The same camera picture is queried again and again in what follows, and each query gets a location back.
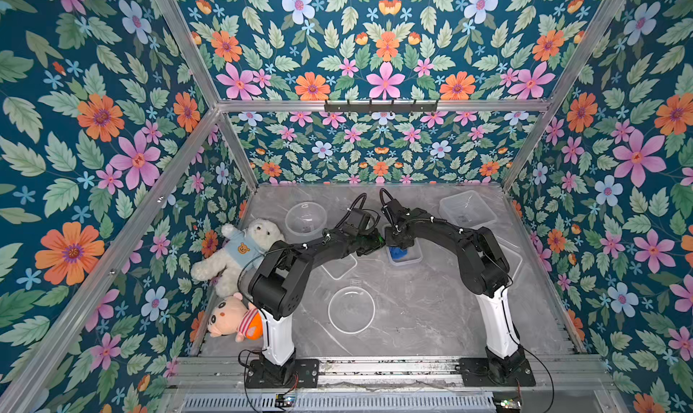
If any blue cleaning cloth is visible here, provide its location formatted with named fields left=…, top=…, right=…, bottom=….
left=389, top=247, right=411, bottom=263

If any rectangular clear lunch box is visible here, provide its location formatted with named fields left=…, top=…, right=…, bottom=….
left=383, top=227, right=423, bottom=267

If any rectangular clear box lid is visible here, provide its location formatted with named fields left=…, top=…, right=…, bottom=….
left=321, top=254, right=357, bottom=281

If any round clear lunch box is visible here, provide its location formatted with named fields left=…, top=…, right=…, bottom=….
left=285, top=202, right=328, bottom=241

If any square clear lunch box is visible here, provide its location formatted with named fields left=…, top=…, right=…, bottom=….
left=439, top=190, right=497, bottom=228

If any round clear box lid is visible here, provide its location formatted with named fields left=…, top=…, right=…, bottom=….
left=328, top=286, right=375, bottom=335

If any square clear box lid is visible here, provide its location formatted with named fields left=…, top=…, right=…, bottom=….
left=498, top=238, right=523, bottom=280

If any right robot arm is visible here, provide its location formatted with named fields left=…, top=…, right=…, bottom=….
left=379, top=189, right=527, bottom=383

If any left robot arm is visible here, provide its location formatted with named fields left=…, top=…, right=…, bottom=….
left=248, top=207, right=384, bottom=383

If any white teddy bear blue shirt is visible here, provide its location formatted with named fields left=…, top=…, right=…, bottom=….
left=191, top=218, right=284, bottom=299

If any pink doll orange outfit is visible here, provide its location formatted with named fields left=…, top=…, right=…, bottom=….
left=208, top=292, right=263, bottom=343

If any white ventilation grille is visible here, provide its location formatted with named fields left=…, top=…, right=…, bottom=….
left=182, top=392, right=496, bottom=412

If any black hook rail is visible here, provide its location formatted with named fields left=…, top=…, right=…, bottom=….
left=323, top=99, right=439, bottom=115

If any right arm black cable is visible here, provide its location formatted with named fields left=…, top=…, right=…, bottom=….
left=502, top=293, right=556, bottom=413

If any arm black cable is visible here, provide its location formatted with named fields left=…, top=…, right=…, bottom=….
left=502, top=293, right=556, bottom=413
left=236, top=349, right=272, bottom=413

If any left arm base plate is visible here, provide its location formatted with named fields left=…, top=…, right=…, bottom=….
left=245, top=358, right=321, bottom=389

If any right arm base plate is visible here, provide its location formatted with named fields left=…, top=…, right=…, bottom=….
left=455, top=357, right=536, bottom=388

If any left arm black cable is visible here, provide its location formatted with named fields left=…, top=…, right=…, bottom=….
left=236, top=349, right=272, bottom=413

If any aluminium front rail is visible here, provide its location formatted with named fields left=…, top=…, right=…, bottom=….
left=167, top=355, right=615, bottom=392

